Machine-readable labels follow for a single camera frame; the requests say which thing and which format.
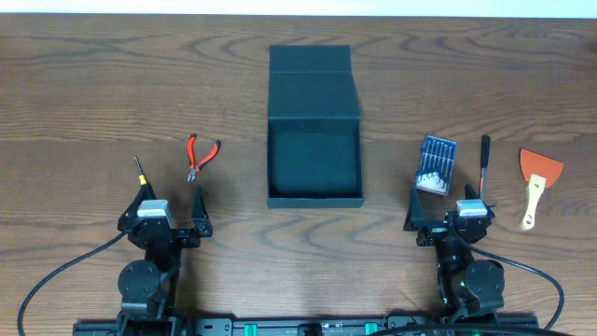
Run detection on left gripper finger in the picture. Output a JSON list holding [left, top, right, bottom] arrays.
[[118, 188, 157, 224], [190, 187, 211, 225]]

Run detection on black and yellow screwdriver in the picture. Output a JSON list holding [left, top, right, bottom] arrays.
[[133, 156, 156, 201]]

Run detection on blue precision screwdriver set case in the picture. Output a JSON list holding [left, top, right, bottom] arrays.
[[415, 135, 457, 197]]

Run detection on small black-handled hammer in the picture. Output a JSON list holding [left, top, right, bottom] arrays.
[[479, 134, 491, 200]]

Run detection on red-handled cutting pliers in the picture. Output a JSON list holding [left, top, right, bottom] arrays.
[[187, 133, 222, 183]]

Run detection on orange scraper with wooden handle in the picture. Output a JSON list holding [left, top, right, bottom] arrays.
[[520, 148, 563, 231]]

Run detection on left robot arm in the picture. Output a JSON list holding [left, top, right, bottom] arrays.
[[117, 184, 213, 335]]

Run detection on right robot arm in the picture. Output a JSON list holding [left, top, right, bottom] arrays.
[[403, 185, 505, 323]]

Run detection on dark green open gift box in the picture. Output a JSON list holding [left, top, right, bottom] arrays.
[[267, 45, 365, 209]]

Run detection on black mounting rail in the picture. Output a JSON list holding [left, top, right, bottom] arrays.
[[72, 313, 540, 336]]

